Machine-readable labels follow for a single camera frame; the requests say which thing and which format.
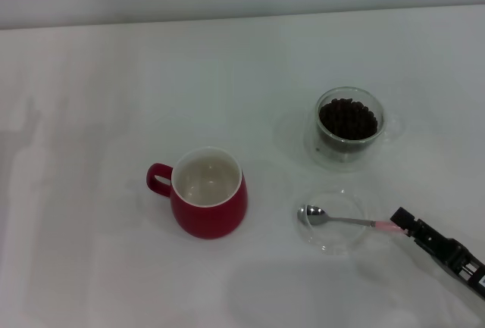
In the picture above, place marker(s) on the red ceramic mug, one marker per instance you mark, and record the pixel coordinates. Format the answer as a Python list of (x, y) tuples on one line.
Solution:
[(212, 218)]

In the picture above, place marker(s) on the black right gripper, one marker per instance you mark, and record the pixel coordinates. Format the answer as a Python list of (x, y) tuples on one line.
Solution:
[(468, 267)]

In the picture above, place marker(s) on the clear glass saucer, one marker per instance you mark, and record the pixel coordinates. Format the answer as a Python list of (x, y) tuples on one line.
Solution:
[(341, 239)]

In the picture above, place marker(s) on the clear glass cup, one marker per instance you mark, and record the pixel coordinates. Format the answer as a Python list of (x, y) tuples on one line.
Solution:
[(326, 150)]

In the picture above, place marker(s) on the pile of coffee beans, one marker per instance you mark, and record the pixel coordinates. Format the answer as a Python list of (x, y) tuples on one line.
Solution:
[(348, 119)]

